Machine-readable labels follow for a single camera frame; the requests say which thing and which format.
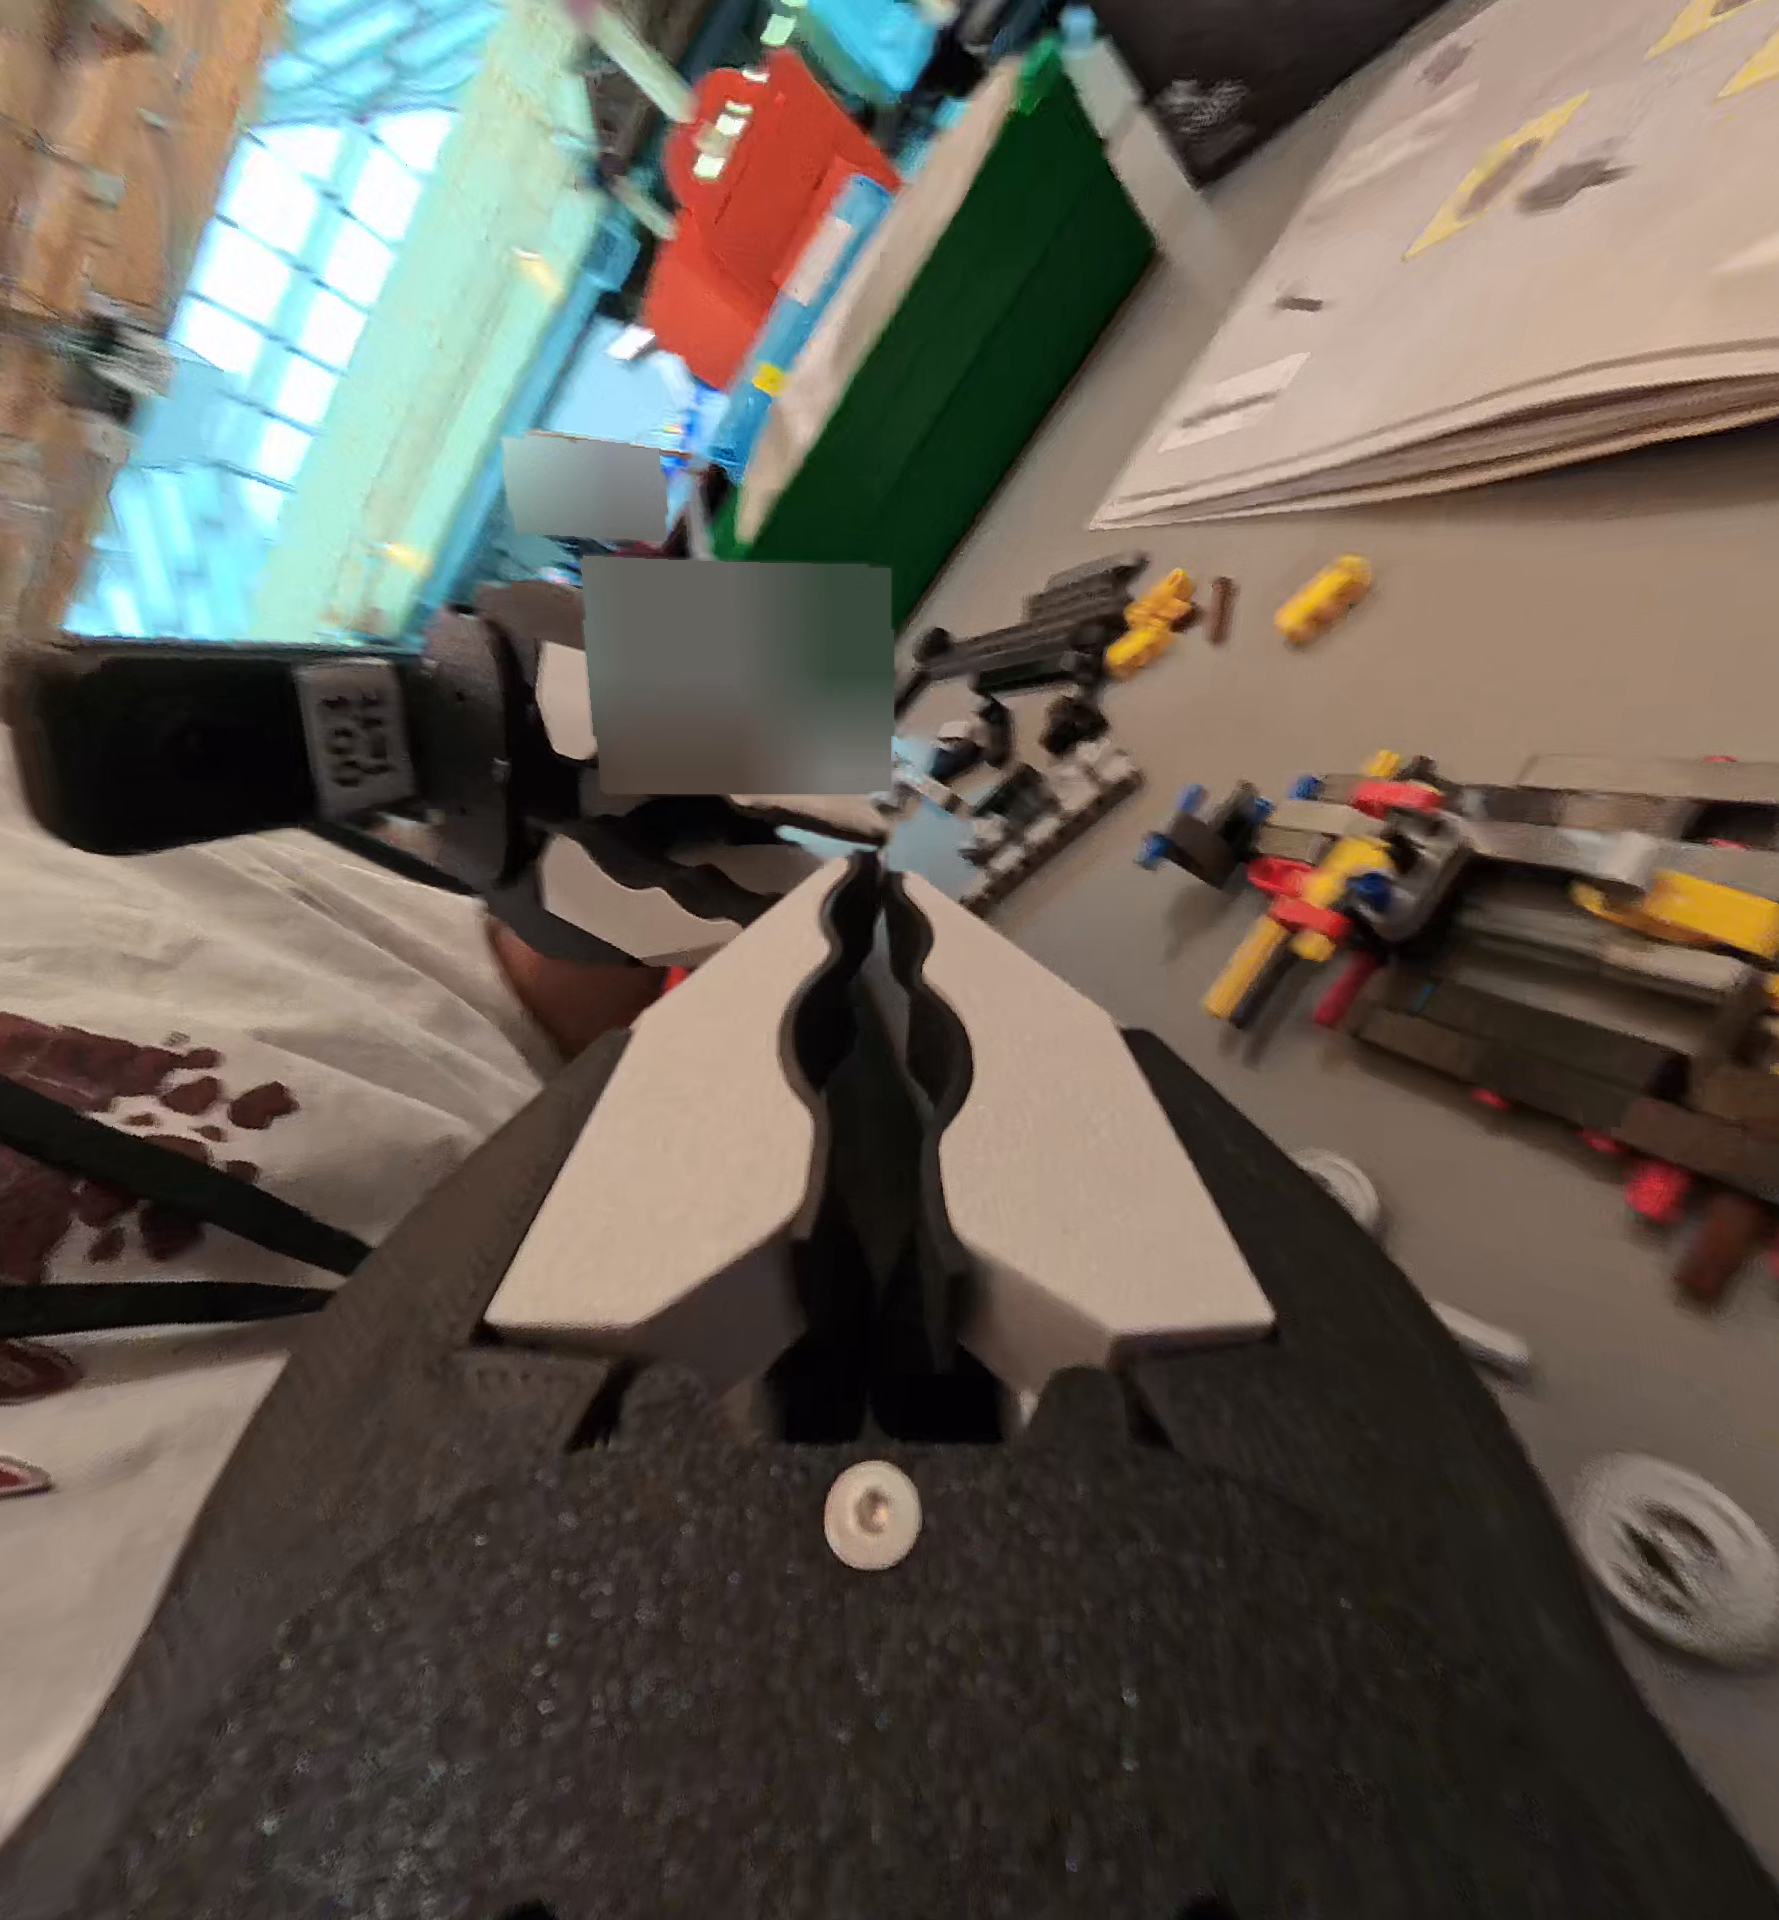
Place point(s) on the pile of lego pieces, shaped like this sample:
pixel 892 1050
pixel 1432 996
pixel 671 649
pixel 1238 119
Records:
pixel 1040 645

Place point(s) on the large paned window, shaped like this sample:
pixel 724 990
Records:
pixel 304 299

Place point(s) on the lego instruction booklet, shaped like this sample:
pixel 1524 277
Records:
pixel 1505 299

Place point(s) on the small black blue lego assembly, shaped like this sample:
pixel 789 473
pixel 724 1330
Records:
pixel 1203 841

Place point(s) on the yellow car lego box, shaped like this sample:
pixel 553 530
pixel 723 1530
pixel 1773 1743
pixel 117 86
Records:
pixel 1248 74

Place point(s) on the green plastic bin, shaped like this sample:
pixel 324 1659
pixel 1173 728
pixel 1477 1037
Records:
pixel 981 345

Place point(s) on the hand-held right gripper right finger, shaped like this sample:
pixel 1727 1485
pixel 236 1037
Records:
pixel 1100 1185

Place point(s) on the white printed shirt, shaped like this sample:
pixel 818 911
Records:
pixel 155 931

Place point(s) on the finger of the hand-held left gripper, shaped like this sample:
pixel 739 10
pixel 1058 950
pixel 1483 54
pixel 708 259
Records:
pixel 562 704
pixel 606 899

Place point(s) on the yellow lego connector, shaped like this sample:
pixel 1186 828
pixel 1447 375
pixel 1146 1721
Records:
pixel 1325 597

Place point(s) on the partly built lego chassis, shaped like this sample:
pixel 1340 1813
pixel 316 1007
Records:
pixel 1550 959

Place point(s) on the person's left hand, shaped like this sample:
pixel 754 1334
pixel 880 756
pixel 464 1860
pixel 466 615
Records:
pixel 574 990

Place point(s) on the grey lego pulley disc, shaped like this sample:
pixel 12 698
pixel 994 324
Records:
pixel 1488 1334
pixel 1348 1188
pixel 1677 1559

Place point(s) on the brown lego pin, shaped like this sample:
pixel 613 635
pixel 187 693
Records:
pixel 1222 610

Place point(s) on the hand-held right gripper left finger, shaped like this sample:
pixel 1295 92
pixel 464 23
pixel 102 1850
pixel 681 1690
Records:
pixel 665 1170

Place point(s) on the light blue package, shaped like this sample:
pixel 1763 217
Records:
pixel 829 255

